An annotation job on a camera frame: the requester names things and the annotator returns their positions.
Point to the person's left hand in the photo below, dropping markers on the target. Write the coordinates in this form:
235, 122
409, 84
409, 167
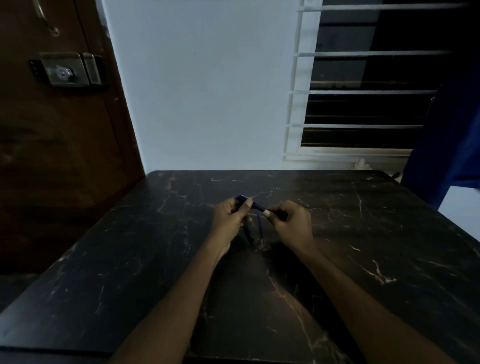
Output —
225, 221

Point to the person's right hand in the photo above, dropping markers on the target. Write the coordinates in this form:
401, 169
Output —
294, 225

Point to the person's right thumb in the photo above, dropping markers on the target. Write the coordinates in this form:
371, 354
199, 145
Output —
270, 215

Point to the person's left thumb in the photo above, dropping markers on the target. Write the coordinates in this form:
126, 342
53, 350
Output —
244, 208

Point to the blue and black pen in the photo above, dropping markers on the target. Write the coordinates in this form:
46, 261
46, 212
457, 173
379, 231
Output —
252, 205

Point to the person's left forearm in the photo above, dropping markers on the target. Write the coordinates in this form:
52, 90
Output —
168, 303

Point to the person's right forearm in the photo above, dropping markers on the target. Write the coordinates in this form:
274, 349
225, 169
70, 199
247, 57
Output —
367, 307

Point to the white barred window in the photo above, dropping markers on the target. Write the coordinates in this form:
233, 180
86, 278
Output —
360, 80

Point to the blue curtain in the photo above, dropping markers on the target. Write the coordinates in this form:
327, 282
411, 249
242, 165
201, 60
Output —
446, 142

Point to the brown wooden door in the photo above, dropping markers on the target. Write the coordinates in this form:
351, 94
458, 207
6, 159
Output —
56, 142

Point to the silver door lock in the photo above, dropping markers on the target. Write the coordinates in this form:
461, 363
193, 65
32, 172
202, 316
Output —
67, 70

